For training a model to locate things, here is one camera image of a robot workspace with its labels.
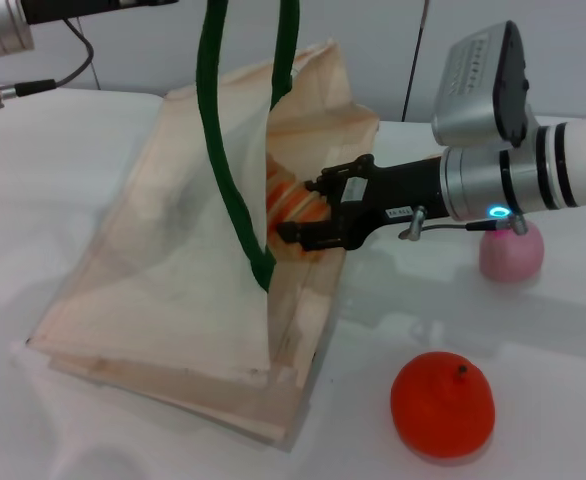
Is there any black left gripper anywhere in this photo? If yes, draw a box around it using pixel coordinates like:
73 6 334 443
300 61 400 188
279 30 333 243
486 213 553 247
21 0 180 27

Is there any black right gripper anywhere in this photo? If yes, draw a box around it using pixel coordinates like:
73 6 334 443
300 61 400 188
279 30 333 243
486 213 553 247
277 154 450 252

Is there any orange striped bread loaf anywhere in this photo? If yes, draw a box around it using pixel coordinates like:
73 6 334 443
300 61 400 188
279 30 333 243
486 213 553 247
264 153 335 262

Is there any green rope bag handle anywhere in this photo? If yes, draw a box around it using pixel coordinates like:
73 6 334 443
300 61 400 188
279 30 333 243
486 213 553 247
195 0 303 294

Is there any cream fabric handbag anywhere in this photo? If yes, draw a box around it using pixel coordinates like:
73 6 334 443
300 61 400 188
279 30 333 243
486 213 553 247
11 38 381 456

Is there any black vertical pole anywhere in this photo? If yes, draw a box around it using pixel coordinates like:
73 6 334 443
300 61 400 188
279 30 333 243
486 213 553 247
401 0 432 123

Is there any pink round bun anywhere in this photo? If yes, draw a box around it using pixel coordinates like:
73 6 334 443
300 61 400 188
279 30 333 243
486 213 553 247
478 219 546 284

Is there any orange persimmon fruit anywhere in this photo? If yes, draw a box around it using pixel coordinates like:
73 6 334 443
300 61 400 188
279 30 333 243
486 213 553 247
390 351 497 457

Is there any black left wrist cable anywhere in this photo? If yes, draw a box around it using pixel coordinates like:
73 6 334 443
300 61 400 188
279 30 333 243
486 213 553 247
0 18 97 113

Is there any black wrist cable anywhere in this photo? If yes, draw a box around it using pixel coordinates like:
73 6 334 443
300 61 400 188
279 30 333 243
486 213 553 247
398 206 530 241
0 18 97 113

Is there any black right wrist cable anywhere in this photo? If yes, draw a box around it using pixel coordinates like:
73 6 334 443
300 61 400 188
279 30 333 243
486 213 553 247
398 206 530 241

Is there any silver black wrist camera box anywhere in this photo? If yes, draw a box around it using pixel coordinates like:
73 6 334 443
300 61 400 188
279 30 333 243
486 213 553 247
431 20 542 149

